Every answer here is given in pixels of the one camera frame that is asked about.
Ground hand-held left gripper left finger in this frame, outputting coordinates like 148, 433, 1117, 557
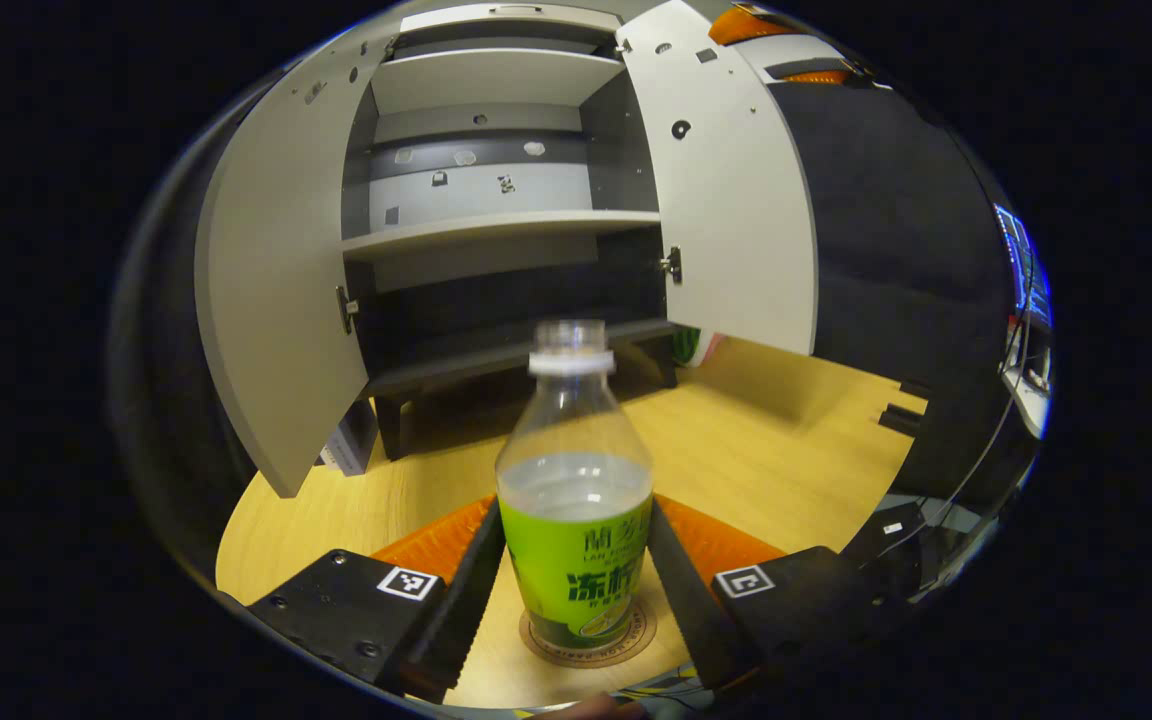
246, 495, 508, 701

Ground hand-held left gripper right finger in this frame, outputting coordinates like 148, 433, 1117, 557
648, 493, 892, 696

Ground round brown coaster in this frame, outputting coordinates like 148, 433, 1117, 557
519, 598, 659, 669

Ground clear bottle with green label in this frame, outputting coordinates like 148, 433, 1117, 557
494, 318, 655, 651

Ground white cabinet door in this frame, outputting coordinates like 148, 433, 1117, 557
616, 0, 819, 357
194, 35, 399, 499

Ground white cabinet drawer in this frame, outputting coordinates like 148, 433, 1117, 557
398, 3, 623, 37

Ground black backdrop cloth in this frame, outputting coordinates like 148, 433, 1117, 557
111, 60, 1022, 591

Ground black box with white label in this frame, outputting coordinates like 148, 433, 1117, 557
841, 500, 932, 567

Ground green white round object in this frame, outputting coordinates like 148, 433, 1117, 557
674, 328, 727, 369

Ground computer monitor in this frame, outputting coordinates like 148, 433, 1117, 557
993, 203, 1054, 331

